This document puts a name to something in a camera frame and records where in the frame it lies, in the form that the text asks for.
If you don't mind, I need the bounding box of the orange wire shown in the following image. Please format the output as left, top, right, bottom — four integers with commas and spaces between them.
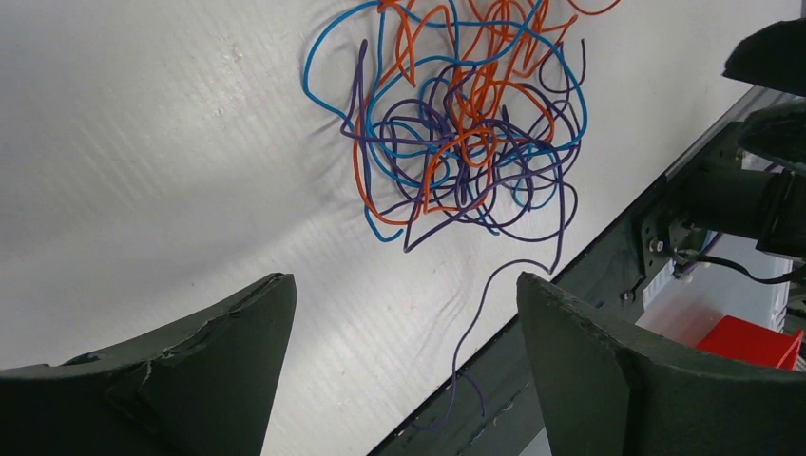
351, 0, 624, 228

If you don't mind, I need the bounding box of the red plastic bin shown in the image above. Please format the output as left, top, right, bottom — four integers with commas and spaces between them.
696, 315, 804, 371

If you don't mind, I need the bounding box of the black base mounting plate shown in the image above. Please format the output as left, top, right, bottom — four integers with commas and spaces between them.
375, 87, 805, 455

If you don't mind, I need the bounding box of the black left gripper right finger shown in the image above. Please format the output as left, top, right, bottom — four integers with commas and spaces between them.
516, 273, 805, 455

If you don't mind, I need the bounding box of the blue wire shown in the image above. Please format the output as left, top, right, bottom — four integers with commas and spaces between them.
301, 0, 589, 244

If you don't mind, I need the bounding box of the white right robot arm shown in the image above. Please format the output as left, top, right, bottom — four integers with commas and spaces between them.
675, 18, 805, 258

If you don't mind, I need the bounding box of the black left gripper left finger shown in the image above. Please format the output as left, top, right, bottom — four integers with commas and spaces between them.
1, 274, 297, 455

